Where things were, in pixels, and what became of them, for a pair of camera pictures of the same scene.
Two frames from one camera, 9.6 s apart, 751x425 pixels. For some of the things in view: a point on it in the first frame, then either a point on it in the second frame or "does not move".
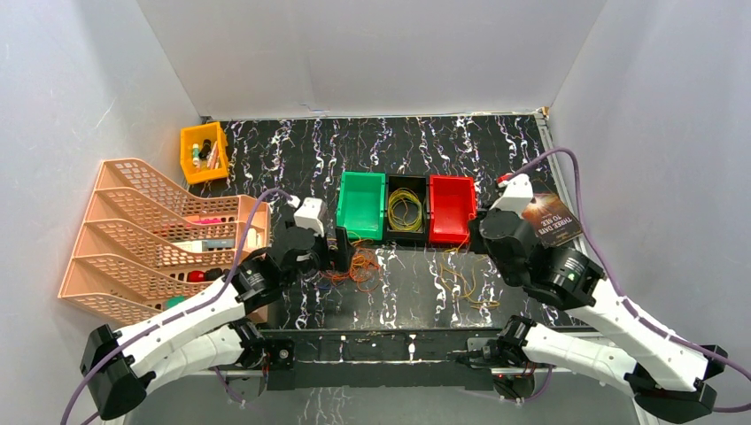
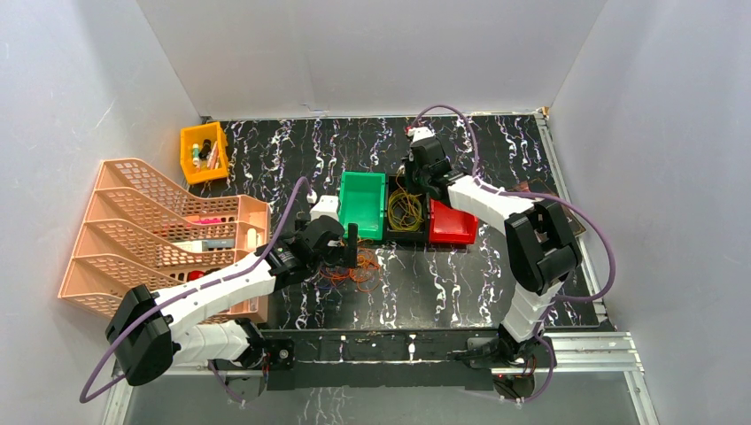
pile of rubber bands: (363, 268) does not move
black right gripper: (474, 243) to (410, 163)
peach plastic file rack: (144, 244) does not move
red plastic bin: (451, 204) does not move
